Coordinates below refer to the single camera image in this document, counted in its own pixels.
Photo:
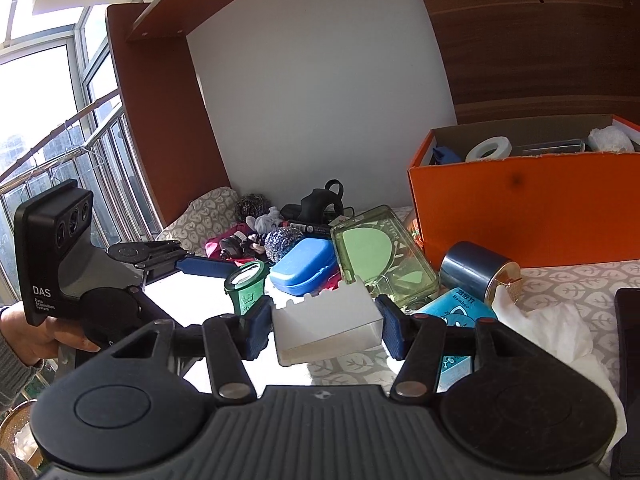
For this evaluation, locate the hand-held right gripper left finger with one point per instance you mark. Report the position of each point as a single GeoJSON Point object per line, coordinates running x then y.
{"type": "Point", "coordinates": [260, 330]}

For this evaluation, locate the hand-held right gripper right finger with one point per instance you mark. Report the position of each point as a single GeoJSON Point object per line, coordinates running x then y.
{"type": "Point", "coordinates": [392, 327]}

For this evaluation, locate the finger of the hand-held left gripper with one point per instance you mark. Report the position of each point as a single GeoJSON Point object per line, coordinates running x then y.
{"type": "Point", "coordinates": [205, 266]}

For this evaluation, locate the green translucent cup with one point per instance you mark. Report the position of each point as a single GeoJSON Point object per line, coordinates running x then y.
{"type": "Point", "coordinates": [245, 292]}

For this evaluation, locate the white plastic holder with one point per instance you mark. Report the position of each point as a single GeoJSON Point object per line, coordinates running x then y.
{"type": "Point", "coordinates": [325, 320]}

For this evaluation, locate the orange cardboard box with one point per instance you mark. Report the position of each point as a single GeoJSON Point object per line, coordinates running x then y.
{"type": "Point", "coordinates": [525, 210]}

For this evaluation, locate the white tape roll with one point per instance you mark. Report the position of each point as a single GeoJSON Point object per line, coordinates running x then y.
{"type": "Point", "coordinates": [502, 144]}

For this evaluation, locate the person's left forearm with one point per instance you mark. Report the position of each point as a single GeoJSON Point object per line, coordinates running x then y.
{"type": "Point", "coordinates": [12, 375]}

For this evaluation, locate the person's left hand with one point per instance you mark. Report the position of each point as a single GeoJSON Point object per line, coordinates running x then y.
{"type": "Point", "coordinates": [30, 340]}

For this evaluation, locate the pink cloth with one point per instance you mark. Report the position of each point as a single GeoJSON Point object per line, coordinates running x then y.
{"type": "Point", "coordinates": [215, 247]}

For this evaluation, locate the black ribbed bottle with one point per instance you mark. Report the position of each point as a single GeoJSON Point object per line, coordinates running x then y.
{"type": "Point", "coordinates": [230, 248]}

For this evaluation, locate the brown and pink scrunchie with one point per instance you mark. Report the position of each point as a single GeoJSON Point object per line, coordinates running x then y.
{"type": "Point", "coordinates": [254, 245]}

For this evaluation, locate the light blue tissue packet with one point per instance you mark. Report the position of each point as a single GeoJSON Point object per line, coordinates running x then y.
{"type": "Point", "coordinates": [450, 307]}

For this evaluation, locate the transparent green case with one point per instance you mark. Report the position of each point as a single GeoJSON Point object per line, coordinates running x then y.
{"type": "Point", "coordinates": [380, 255]}

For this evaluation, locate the blue plastic case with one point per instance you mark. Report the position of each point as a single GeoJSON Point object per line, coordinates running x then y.
{"type": "Point", "coordinates": [300, 267]}

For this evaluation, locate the light blue sock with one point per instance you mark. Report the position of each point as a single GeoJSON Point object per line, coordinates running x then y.
{"type": "Point", "coordinates": [265, 221]}

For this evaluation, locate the bronze steel wool scourer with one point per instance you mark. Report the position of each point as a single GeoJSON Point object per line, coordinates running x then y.
{"type": "Point", "coordinates": [250, 205]}

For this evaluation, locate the silver steel wool scourer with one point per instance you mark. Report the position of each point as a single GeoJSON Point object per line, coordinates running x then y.
{"type": "Point", "coordinates": [280, 244]}

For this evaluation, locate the dark blue cylinder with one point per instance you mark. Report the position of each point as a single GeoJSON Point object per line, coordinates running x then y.
{"type": "Point", "coordinates": [470, 270]}

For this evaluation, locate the metal window railing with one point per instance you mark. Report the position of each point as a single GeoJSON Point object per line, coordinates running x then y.
{"type": "Point", "coordinates": [120, 170]}

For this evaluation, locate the black marker pen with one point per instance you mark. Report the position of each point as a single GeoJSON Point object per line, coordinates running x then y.
{"type": "Point", "coordinates": [312, 227]}

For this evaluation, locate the white tissue paper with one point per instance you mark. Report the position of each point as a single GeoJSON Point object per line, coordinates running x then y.
{"type": "Point", "coordinates": [550, 340]}

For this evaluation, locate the brown wooden desk side panel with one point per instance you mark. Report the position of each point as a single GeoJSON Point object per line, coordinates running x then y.
{"type": "Point", "coordinates": [160, 110]}

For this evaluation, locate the window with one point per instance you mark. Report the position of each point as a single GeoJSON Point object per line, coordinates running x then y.
{"type": "Point", "coordinates": [40, 90]}

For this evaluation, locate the glass bowl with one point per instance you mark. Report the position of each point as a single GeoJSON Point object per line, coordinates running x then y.
{"type": "Point", "coordinates": [20, 430]}

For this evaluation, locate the clear plastic container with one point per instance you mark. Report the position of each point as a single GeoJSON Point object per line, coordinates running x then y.
{"type": "Point", "coordinates": [555, 149]}

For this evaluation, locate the black phone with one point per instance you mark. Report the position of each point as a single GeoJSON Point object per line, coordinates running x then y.
{"type": "Point", "coordinates": [627, 385]}

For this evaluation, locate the crumpled white plastic bag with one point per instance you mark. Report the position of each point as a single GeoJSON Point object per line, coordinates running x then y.
{"type": "Point", "coordinates": [607, 140]}

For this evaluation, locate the wood-grain desk panel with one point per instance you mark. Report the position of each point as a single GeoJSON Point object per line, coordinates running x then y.
{"type": "Point", "coordinates": [525, 35]}

